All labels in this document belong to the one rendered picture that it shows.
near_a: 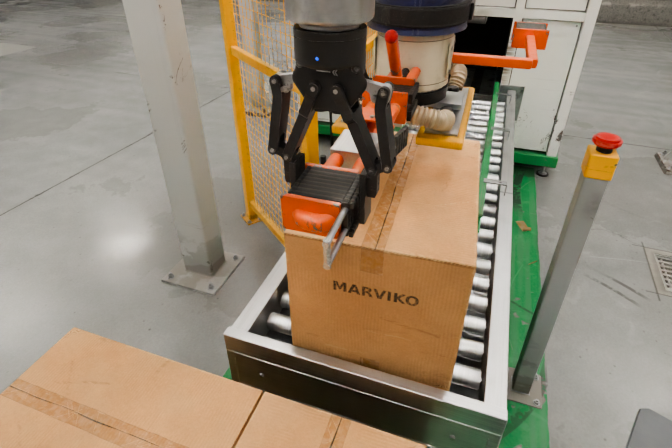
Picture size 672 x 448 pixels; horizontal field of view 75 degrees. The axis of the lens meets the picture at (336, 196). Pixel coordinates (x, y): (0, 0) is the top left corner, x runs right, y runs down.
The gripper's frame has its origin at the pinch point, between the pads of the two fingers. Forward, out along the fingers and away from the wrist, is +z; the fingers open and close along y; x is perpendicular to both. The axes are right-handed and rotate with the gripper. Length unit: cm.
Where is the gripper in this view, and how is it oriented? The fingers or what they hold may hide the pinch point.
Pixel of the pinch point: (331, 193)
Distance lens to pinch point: 55.4
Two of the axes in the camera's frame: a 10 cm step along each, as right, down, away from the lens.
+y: -9.4, -1.8, 2.8
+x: -3.3, 5.0, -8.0
